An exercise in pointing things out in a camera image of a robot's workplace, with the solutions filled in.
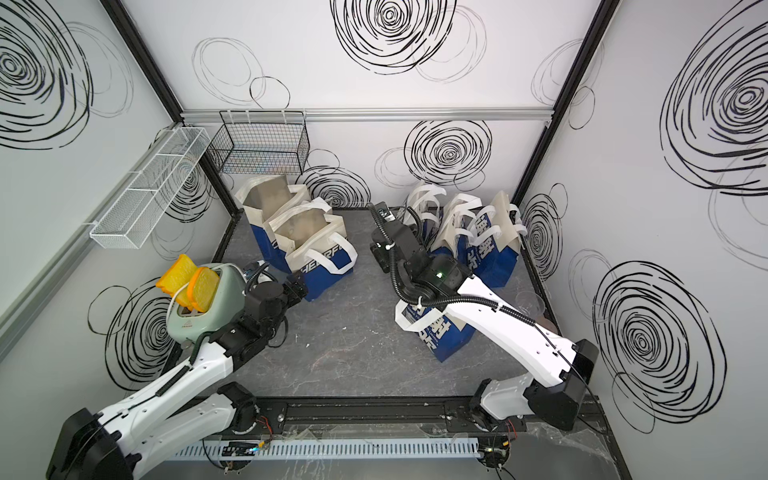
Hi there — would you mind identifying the front yellow toast slice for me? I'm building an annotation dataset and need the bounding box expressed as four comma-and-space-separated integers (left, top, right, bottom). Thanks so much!
186, 267, 220, 313

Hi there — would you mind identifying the blue beige takeout bag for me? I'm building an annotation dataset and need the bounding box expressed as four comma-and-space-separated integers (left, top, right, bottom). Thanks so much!
467, 191, 528, 289
394, 300, 475, 362
268, 198, 358, 302
235, 175, 310, 273
428, 193, 482, 265
402, 182, 446, 246

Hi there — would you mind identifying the mint green toaster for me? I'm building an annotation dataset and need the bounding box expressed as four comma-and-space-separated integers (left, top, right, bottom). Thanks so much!
166, 263, 245, 344

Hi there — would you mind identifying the rear yellow toast slice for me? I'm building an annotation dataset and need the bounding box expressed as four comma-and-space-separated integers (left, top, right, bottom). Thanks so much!
155, 254, 198, 296

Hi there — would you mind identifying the slotted grey cable duct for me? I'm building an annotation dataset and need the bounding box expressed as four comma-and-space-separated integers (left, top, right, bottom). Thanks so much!
171, 438, 481, 463

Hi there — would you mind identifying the white wire mesh shelf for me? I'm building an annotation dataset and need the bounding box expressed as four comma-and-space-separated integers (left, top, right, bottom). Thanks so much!
89, 126, 210, 249

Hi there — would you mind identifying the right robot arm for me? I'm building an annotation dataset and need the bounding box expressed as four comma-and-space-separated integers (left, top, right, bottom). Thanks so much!
367, 202, 599, 431

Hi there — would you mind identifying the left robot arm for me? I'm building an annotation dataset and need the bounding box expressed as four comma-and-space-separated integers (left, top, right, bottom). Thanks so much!
45, 266, 308, 479

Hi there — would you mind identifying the black wire basket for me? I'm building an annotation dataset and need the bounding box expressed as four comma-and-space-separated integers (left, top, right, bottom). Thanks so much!
208, 110, 310, 176

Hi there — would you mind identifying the yellow toast slice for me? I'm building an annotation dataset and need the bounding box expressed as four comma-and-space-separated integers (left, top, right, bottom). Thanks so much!
186, 267, 220, 313
155, 254, 198, 296

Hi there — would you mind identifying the clear plastic cup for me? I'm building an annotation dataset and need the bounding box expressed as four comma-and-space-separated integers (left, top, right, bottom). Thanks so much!
513, 291, 546, 321

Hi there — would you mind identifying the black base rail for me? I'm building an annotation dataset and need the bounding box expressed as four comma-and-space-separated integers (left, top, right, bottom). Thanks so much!
213, 396, 605, 439

